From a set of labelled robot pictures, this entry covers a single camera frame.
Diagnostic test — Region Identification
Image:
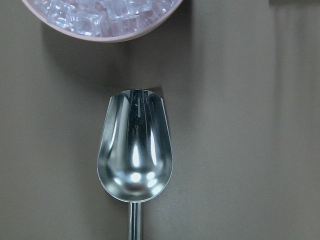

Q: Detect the metal ice scoop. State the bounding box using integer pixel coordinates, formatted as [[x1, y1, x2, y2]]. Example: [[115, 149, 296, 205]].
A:
[[97, 89, 173, 240]]

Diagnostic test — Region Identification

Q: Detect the pink bowl of ice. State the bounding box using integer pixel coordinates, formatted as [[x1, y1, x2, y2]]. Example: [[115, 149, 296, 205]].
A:
[[23, 0, 182, 43]]

